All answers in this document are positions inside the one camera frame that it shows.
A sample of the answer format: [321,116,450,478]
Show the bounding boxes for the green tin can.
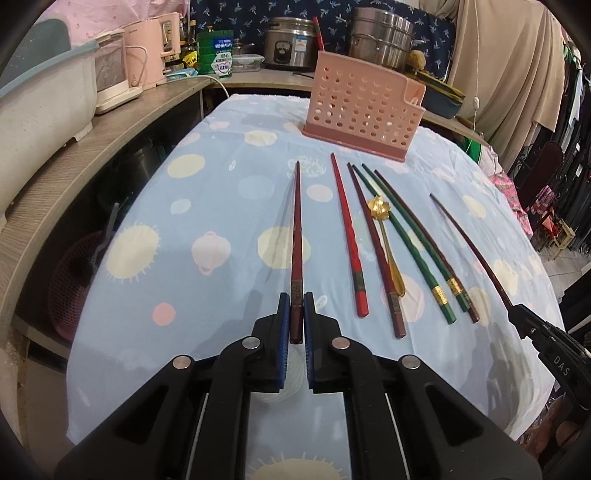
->
[197,28,236,77]

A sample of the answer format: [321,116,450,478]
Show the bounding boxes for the green gold-banded chopstick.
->
[352,163,458,324]
[362,163,472,313]

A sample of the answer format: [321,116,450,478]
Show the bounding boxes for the clear food container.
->
[233,52,265,73]

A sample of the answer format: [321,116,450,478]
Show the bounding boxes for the blue dotted tablecloth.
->
[67,92,567,480]

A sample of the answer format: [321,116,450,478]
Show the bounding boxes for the pink pineapple-print cloth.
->
[488,170,537,241]

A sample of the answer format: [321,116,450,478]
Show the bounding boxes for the dark red banded chopstick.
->
[346,162,407,340]

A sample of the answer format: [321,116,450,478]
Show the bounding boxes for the bright red chopstick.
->
[329,152,370,319]

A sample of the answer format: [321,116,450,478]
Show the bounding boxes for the white glass-walled appliance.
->
[94,28,145,116]

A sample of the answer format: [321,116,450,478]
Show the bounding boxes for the dark red patterned chopstick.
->
[289,160,306,344]

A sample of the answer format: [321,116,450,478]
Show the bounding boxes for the dark sauce bottle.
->
[180,20,199,70]

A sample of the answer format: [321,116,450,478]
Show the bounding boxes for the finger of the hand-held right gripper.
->
[518,302,591,370]
[508,308,591,416]

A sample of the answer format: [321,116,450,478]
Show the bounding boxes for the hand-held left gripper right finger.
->
[303,294,540,480]

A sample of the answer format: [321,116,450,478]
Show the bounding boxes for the white cable with switch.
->
[470,0,485,136]

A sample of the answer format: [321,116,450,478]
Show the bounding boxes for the steel rice cooker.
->
[263,17,320,73]

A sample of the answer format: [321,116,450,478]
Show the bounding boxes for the navy palm-print cloth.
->
[189,0,458,84]

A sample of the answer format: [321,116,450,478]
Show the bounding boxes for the red plastic basket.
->
[48,230,108,343]

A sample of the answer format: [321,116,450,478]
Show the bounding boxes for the stack of blue yellow bowls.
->
[419,78,467,120]

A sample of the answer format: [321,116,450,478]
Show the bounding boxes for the beige curtain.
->
[448,0,568,171]

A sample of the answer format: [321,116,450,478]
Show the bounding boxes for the pink dotted cloth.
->
[37,0,190,51]

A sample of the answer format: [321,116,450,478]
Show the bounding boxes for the brown gold-banded chopstick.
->
[374,169,481,324]

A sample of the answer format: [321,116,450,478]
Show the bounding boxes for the gold flower spoon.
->
[366,195,407,297]

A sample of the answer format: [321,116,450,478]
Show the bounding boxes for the grey curved counter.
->
[0,69,481,278]

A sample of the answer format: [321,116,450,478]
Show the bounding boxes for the thin dark brown chopstick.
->
[429,193,516,311]

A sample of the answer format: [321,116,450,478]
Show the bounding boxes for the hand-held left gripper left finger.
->
[55,294,292,480]

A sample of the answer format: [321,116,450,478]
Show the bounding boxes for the white tub with blue rim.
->
[0,37,100,155]

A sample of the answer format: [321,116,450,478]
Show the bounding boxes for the white power cord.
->
[200,75,232,99]

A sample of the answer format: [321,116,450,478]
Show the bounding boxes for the stainless steel steamer pot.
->
[348,6,417,71]

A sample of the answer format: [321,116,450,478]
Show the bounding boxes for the hanging clothes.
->
[531,28,591,259]

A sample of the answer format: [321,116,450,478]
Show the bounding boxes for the green cloth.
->
[461,133,496,168]

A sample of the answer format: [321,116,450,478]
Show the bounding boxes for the pink electric kettle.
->
[122,11,182,89]

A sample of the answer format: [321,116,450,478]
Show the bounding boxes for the pink perforated utensil holder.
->
[302,50,426,163]

